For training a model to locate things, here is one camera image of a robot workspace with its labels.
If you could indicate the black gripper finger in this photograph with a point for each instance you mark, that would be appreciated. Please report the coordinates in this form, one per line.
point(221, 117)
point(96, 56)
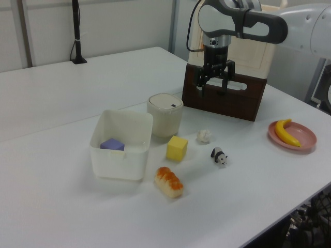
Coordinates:
point(228, 73)
point(202, 77)

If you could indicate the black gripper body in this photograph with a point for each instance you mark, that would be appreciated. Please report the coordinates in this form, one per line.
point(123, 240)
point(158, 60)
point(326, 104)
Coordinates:
point(216, 58)

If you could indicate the toy bread loaf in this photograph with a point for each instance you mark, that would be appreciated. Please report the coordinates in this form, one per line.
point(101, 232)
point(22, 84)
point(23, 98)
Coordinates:
point(169, 183)

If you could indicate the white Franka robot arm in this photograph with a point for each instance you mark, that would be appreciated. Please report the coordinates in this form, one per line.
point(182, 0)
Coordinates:
point(258, 20)

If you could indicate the white plastic basket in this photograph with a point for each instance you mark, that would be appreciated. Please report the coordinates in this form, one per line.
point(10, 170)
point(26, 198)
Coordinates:
point(119, 165)

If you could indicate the cream wooden cabinet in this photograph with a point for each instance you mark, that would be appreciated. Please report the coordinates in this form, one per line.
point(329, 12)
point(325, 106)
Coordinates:
point(248, 54)

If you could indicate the dark brown wooden box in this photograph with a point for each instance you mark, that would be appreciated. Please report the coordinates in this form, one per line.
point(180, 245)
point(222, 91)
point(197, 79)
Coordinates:
point(232, 103)

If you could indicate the beige lidded trash can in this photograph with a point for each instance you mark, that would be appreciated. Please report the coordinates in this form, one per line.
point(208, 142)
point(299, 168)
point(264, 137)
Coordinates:
point(165, 118)

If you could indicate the crumpled white paper ball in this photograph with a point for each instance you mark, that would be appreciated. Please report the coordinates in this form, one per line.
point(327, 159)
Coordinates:
point(204, 136)

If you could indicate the yellow foam block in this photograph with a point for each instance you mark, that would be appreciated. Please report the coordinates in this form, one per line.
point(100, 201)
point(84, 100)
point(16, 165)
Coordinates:
point(176, 149)

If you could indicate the toy panda figure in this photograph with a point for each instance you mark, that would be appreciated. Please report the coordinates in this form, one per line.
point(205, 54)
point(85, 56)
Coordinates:
point(218, 155)

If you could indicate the yellow toy banana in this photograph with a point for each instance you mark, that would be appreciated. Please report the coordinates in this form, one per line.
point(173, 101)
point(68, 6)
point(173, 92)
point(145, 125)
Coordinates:
point(282, 134)

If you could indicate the grey framed equipment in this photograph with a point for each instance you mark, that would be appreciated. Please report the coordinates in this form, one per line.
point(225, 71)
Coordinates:
point(319, 85)

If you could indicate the pink plate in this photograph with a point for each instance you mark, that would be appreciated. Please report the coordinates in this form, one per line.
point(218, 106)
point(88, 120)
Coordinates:
point(306, 134)

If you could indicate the purple foam block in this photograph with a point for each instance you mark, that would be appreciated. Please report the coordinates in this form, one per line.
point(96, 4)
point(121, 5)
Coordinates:
point(112, 144)

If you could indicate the black pole stand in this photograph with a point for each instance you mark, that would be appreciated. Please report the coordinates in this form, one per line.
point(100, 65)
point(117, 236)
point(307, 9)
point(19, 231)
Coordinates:
point(77, 31)

